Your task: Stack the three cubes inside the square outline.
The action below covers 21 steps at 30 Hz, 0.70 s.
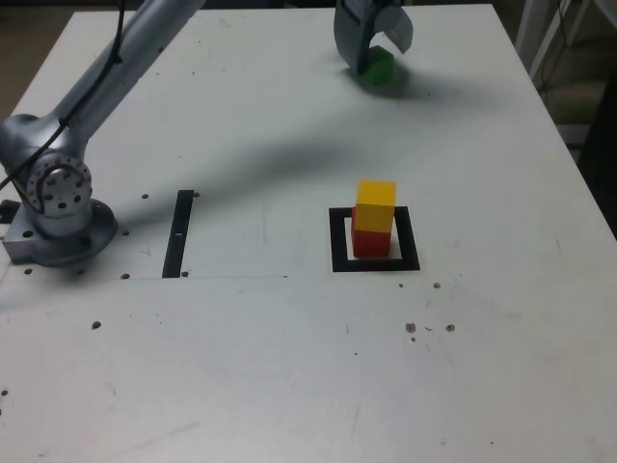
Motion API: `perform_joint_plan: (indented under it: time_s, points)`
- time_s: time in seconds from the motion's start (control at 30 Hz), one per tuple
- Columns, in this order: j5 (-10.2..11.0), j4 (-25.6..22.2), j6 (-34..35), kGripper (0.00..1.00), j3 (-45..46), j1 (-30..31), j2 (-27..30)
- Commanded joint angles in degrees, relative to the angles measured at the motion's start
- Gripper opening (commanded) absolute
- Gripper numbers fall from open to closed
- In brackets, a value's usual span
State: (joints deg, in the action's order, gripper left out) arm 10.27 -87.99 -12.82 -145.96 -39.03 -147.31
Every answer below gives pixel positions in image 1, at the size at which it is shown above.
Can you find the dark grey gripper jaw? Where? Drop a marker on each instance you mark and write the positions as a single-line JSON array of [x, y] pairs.
[[352, 34]]

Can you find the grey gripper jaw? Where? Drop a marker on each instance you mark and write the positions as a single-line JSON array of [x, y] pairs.
[[397, 21]]

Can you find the green cube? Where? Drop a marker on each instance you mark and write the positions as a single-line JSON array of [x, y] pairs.
[[381, 72]]

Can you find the yellow cube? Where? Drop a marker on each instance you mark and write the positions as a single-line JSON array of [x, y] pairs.
[[376, 212]]

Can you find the red cube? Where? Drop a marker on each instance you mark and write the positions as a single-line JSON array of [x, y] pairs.
[[371, 243]]

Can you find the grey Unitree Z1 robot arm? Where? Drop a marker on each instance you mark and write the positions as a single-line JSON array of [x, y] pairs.
[[96, 96]]

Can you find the black tape square outline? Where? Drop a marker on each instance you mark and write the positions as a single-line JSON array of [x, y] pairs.
[[337, 251]]

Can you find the black tape strip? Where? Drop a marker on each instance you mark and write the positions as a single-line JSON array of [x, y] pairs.
[[176, 241]]

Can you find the white metal frame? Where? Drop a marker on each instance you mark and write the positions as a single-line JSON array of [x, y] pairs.
[[524, 24]]

